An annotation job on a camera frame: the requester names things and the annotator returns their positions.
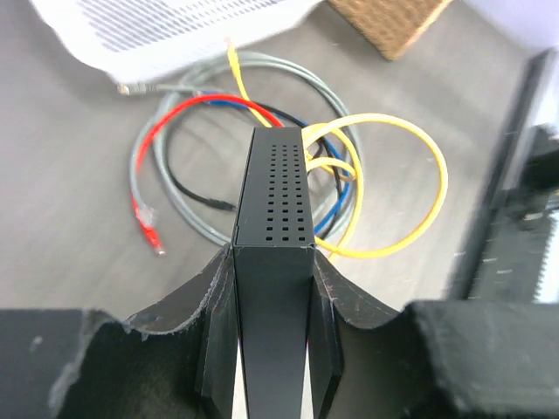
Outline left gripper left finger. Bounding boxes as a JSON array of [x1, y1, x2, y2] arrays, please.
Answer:
[[1, 246, 238, 418]]

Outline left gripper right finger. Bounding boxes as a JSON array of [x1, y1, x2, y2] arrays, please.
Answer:
[[308, 254, 558, 418]]

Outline black network switch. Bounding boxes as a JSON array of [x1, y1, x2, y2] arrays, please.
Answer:
[[232, 127, 315, 418]]

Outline red ethernet cable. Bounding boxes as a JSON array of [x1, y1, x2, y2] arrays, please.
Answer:
[[130, 94, 285, 257]]

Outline white plastic perforated basket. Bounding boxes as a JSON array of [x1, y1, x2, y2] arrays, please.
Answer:
[[32, 1, 318, 84]]

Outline wicker basket with liner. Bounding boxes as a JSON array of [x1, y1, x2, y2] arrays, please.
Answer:
[[329, 0, 452, 61]]

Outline yellow ethernet cable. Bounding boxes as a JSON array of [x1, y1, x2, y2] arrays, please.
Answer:
[[224, 37, 357, 182], [303, 112, 449, 259]]

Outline grey ethernet cable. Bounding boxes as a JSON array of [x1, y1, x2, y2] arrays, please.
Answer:
[[117, 51, 363, 245]]

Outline blue ethernet cable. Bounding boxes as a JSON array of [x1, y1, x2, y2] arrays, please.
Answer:
[[191, 89, 357, 239]]

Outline black ethernet cable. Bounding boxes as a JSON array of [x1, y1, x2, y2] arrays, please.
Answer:
[[165, 102, 346, 213]]

